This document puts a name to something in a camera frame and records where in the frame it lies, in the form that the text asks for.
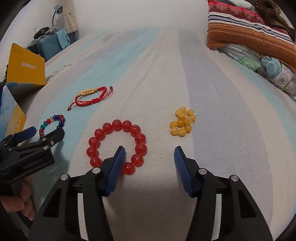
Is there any person's left hand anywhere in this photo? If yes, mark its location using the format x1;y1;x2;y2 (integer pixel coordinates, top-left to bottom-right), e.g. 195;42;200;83
1;177;36;221

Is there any teal suitcase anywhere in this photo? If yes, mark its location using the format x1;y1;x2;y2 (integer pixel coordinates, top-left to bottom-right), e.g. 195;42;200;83
26;28;71;62

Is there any white blue cardboard box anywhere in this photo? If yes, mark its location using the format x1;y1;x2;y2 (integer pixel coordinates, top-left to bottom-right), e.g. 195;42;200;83
1;43;46;139

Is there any beige curtain left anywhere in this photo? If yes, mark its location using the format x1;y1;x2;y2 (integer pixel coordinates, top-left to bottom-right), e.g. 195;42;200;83
61;0;78;34

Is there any floral quilt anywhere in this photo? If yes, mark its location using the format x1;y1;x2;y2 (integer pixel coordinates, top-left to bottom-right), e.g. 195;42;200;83
219;44;295;100

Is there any multicolour bead bracelet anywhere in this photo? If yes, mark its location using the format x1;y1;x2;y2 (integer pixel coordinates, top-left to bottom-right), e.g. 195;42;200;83
38;114;66;140

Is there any brown fuzzy blanket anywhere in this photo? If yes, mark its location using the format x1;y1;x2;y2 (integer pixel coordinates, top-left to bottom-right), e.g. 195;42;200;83
248;0;295;43

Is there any dark clothes pile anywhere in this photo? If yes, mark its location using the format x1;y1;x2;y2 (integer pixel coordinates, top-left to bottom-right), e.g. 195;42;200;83
34;27;60;40

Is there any striped bed sheet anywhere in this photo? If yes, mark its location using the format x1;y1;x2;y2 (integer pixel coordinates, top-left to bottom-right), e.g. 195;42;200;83
23;28;295;240

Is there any red bead bracelet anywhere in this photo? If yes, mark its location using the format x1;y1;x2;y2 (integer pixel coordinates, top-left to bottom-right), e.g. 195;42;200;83
86;119;148;176

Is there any blue desk lamp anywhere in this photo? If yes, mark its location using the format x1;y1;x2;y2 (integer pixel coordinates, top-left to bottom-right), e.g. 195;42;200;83
52;4;63;27

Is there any yellow amber bead bracelet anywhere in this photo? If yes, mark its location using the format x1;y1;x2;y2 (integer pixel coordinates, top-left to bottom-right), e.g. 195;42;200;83
169;106;196;137

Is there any striped red orange pillow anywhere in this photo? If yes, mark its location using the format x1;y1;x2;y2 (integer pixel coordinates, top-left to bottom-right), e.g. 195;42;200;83
207;1;295;71

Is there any red cord bracelet left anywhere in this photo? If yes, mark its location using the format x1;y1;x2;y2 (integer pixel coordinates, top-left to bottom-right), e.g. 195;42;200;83
67;85;114;112

